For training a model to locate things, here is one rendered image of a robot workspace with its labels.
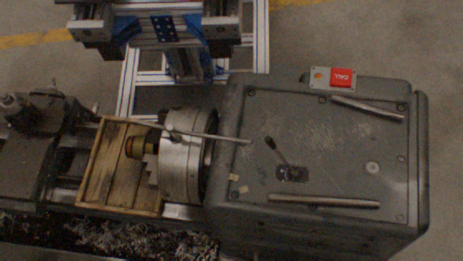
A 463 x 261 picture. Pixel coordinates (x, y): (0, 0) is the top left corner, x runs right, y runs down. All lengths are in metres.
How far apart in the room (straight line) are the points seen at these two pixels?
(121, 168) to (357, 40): 1.83
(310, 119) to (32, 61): 2.32
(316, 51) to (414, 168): 1.76
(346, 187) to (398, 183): 0.13
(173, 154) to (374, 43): 1.97
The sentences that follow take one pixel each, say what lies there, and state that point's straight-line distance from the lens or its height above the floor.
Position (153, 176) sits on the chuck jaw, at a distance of 1.45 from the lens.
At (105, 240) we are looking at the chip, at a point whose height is 0.58.
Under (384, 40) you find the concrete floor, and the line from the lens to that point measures 3.09.
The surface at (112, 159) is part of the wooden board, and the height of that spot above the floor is 0.88.
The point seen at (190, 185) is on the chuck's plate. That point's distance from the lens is 1.37.
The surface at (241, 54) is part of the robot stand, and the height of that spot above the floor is 0.21.
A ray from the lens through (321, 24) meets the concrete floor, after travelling 3.10.
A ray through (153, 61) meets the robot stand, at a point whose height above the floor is 0.21.
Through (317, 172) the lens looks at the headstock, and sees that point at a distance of 1.27.
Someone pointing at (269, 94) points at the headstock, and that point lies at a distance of 1.37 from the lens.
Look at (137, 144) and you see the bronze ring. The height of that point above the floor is 1.12.
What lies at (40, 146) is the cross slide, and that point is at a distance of 1.80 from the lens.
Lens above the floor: 2.45
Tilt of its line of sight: 65 degrees down
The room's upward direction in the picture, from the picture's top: 10 degrees counter-clockwise
